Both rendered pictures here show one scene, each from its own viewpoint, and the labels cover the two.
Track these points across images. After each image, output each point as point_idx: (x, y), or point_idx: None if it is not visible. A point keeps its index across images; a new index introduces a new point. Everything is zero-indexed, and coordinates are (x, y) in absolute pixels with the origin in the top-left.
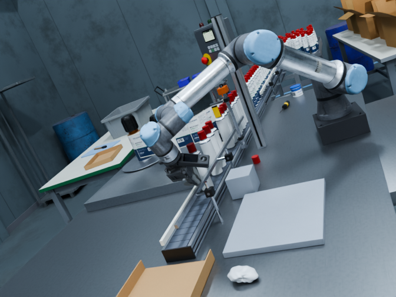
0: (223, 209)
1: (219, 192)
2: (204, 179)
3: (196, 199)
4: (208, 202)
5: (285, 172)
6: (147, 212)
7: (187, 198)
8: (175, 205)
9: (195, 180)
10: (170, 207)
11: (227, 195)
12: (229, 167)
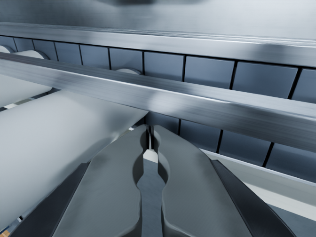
0: (274, 9)
1: (173, 35)
2: (205, 95)
3: (203, 138)
4: (291, 70)
5: None
6: (152, 236)
7: (262, 196)
8: (146, 185)
9: (211, 184)
10: (154, 195)
11: (151, 18)
12: (12, 29)
